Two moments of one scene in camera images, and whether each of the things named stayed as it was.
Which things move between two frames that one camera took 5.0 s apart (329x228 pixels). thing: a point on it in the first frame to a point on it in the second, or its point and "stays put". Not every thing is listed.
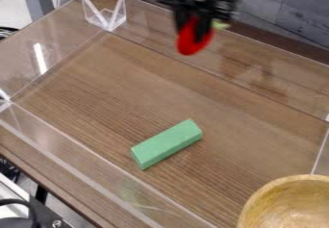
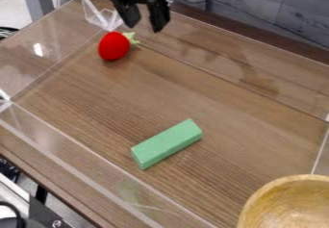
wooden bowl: (293, 202) stays put
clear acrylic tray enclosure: (166, 135) stays put
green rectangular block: (164, 144) stays put
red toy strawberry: (186, 40) to (116, 44)
